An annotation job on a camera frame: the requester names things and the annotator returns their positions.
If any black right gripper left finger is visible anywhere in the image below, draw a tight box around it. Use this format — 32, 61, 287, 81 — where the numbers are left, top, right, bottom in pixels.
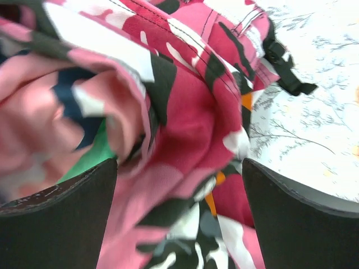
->
1, 159, 117, 269

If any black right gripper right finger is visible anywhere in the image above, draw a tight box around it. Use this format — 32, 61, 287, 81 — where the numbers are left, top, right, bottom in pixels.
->
242, 158, 358, 269

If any pink navy leaf-print cloth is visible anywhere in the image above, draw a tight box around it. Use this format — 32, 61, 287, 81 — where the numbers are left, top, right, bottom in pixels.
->
1, 39, 155, 203

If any orange grey camouflage cloth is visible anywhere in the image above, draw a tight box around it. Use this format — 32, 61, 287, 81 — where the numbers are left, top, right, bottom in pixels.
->
151, 92, 267, 269

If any green tie-dye cloth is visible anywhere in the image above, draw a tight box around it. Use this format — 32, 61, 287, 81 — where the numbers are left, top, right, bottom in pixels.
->
58, 119, 117, 183

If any pink camouflage cloth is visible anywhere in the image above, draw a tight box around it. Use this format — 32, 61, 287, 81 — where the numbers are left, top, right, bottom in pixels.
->
1, 1, 316, 268

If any floral patterned table mat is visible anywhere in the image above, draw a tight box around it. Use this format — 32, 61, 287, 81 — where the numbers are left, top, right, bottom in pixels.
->
250, 1, 358, 201

